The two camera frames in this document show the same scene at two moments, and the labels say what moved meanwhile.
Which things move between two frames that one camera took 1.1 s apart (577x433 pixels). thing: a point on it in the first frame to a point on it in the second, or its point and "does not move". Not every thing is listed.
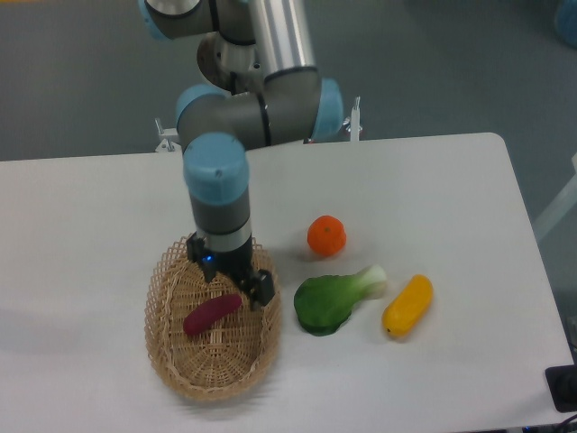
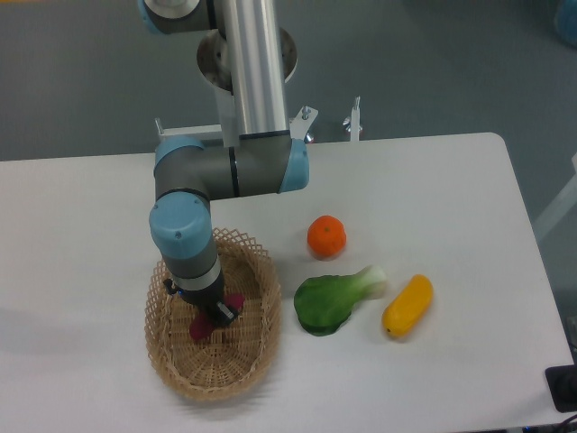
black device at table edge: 562,381 does not move
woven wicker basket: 224,362 does not move
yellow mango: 403,313 does not move
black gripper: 236,263 to 208,299
